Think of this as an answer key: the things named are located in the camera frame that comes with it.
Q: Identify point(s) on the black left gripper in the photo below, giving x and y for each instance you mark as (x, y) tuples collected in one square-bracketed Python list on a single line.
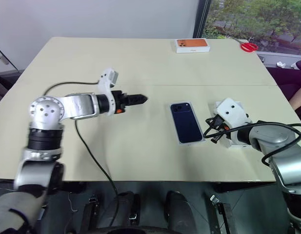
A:
[(120, 102)]

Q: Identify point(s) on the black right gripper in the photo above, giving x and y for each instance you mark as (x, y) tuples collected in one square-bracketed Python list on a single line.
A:
[(217, 125)]

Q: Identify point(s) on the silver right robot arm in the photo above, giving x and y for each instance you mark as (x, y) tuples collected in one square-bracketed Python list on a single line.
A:
[(269, 139)]

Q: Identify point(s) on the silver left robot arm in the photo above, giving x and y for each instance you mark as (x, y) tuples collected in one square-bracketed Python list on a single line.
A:
[(77, 104)]

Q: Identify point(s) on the phone box with orange print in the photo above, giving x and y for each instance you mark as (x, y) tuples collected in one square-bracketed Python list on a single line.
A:
[(192, 45)]

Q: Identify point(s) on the dark blue smartphone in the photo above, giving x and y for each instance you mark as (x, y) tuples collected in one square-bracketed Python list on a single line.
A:
[(186, 122)]

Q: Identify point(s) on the seated person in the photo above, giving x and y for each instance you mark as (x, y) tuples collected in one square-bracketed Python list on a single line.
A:
[(299, 97)]

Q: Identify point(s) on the crumpled white paper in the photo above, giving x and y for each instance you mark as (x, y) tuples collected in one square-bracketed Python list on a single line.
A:
[(281, 64), (293, 65)]

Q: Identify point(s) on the grey window sill ledge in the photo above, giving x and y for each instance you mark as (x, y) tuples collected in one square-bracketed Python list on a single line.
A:
[(274, 57)]

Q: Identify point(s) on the dark rounded shape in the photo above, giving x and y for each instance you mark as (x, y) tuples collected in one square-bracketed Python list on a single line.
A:
[(180, 212), (122, 209)]

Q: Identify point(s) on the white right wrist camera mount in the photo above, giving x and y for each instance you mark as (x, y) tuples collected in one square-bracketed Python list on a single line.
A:
[(232, 109)]

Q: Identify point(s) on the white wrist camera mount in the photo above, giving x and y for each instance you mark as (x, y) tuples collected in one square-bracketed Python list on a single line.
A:
[(232, 109), (105, 83)]

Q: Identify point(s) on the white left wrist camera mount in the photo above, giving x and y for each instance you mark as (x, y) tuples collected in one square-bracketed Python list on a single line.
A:
[(105, 83)]

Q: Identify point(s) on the metal table leg bracket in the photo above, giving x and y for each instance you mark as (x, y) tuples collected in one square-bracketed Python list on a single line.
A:
[(222, 214), (90, 214)]

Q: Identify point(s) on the dark window frame post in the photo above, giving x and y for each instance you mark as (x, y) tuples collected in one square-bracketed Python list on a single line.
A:
[(201, 18)]

